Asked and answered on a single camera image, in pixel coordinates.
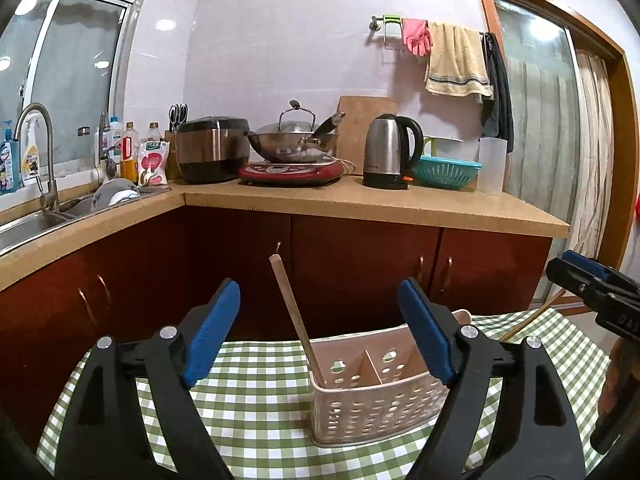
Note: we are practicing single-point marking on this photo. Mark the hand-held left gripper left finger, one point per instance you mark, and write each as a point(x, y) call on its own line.
point(210, 330)

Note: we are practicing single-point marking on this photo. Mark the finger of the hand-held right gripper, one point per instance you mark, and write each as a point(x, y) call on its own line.
point(590, 265)
point(580, 282)

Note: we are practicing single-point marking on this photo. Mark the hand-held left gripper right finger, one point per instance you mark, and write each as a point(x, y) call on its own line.
point(425, 330)

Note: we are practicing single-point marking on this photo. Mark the wooden chopstick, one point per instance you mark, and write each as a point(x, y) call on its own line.
point(295, 310)
point(530, 318)

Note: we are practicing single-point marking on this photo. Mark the pink perforated utensil basket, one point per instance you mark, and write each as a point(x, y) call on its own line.
point(380, 410)

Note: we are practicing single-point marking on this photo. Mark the person's right hand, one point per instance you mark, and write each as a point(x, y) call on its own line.
point(612, 375)

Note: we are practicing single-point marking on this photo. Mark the green checkered tablecloth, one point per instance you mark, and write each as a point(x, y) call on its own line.
point(260, 410)

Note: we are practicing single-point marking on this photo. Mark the red-brown kitchen counter cabinet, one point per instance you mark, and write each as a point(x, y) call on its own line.
point(350, 260)

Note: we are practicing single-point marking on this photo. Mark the striped curtain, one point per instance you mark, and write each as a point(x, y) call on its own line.
point(595, 160)

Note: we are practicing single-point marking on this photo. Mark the translucent plastic container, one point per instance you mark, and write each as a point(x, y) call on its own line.
point(491, 167)

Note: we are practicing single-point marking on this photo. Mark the teal plastic colander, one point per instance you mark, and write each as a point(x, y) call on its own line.
point(445, 172)

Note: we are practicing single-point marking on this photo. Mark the wood-framed glass door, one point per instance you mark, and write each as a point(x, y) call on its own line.
point(540, 110)

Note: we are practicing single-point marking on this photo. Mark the pink and white bag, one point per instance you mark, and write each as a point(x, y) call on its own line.
point(154, 165)

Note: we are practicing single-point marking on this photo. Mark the red induction cooker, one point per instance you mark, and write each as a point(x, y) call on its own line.
point(290, 172)

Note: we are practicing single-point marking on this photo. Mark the wooden knife block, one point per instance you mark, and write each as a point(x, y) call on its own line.
point(171, 157)

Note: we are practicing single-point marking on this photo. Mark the dark rice cooker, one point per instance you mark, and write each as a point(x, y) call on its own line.
point(212, 150)

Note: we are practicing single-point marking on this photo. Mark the steel electric kettle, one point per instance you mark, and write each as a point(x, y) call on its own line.
point(385, 150)

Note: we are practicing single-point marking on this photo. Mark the green and white pitcher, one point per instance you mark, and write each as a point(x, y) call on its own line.
point(445, 145)

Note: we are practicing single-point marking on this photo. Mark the dark hanging cloth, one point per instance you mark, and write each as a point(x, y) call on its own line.
point(500, 95)

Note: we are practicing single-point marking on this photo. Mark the yellow oil bottle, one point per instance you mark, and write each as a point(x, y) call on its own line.
point(130, 155)

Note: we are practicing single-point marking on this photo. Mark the steel wok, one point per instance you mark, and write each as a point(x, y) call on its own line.
point(285, 150)

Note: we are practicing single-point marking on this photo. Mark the small clear capped bottle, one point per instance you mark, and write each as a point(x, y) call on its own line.
point(153, 132)

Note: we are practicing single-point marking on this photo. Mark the stainless steel sink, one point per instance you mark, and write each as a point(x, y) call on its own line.
point(30, 225)

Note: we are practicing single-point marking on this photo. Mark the white plastic bottle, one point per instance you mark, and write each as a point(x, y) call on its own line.
point(116, 137)

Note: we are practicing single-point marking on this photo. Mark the steel wok lid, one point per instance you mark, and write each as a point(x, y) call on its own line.
point(287, 127)

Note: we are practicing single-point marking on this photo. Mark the wooden cutting board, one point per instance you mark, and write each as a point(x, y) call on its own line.
point(360, 115)

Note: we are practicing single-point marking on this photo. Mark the curved metal faucet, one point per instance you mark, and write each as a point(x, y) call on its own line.
point(50, 160)

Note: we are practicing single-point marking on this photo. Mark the beige striped towel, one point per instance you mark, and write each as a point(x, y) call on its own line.
point(457, 60)

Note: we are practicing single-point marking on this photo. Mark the white spray bottle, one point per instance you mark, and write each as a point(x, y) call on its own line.
point(31, 155)

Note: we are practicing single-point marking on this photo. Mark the blue detergent bottle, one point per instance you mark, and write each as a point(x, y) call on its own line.
point(9, 160)

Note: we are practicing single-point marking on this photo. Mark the pink rubber gloves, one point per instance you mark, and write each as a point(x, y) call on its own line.
point(417, 37)

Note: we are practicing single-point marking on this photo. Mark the aluminium frame window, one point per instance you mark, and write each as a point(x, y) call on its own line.
point(75, 85)

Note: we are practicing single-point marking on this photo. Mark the metal towel rail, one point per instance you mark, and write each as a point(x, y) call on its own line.
point(390, 21)

